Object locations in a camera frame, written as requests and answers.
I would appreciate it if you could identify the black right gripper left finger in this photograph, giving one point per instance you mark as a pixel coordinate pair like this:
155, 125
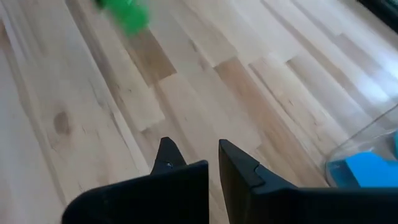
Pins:
161, 199

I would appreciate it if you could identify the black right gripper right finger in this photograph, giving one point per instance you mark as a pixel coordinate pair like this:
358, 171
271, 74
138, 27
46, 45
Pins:
248, 199

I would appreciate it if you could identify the blue rounded one-stud block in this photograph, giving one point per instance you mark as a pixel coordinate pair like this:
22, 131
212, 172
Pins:
337, 175

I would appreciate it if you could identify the blue four-stud block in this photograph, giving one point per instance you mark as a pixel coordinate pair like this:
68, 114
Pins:
373, 169

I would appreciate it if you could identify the green four-stud block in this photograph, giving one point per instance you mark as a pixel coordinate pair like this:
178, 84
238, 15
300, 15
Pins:
130, 17

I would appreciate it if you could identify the clear plastic bin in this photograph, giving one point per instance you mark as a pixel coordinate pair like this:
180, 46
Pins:
373, 137

